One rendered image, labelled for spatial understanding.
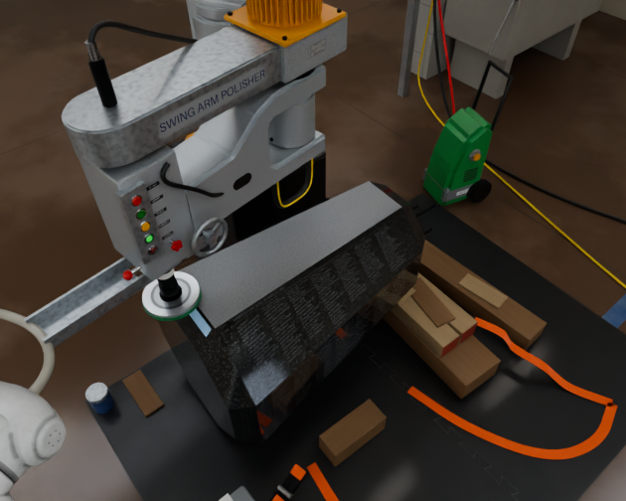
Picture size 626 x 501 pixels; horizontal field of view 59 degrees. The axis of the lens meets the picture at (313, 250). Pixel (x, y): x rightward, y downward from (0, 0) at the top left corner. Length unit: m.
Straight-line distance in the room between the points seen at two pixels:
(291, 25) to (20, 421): 1.33
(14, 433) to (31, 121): 4.08
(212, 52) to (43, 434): 1.17
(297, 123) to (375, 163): 2.06
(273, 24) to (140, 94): 0.48
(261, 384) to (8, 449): 1.24
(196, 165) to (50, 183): 2.55
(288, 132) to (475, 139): 1.68
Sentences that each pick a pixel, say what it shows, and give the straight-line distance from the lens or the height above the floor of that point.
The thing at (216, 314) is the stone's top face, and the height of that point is 0.82.
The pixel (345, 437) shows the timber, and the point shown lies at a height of 0.13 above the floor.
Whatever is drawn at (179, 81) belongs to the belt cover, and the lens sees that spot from 1.67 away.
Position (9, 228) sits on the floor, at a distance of 4.07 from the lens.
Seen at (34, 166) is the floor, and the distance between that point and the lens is 4.51.
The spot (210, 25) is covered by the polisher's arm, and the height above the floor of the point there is 1.47.
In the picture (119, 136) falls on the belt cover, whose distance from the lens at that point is 1.54.
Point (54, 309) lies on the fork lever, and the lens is 1.95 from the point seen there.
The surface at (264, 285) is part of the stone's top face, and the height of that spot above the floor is 0.82.
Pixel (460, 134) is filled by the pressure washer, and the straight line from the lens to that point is 3.54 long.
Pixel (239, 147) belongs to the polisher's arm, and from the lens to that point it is 1.85.
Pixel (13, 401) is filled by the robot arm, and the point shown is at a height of 1.63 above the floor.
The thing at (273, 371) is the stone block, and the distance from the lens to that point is 2.18.
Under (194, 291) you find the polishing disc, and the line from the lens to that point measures 2.13.
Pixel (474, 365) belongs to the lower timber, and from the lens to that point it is 2.86.
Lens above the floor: 2.51
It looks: 47 degrees down
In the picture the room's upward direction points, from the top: 1 degrees counter-clockwise
